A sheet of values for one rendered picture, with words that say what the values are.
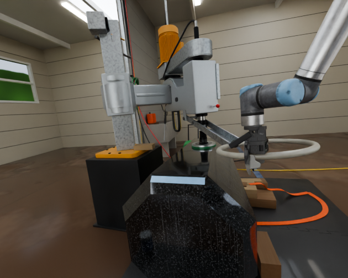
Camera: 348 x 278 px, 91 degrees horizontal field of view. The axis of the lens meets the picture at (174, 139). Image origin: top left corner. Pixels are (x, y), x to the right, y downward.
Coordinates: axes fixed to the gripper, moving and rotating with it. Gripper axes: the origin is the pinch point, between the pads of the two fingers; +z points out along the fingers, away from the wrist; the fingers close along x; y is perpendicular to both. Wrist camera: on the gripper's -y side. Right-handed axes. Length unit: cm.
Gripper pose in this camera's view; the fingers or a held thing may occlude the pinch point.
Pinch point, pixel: (249, 170)
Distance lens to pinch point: 85.7
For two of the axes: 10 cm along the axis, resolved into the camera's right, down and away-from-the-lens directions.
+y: 7.6, 0.0, -6.5
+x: 6.4, -1.6, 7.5
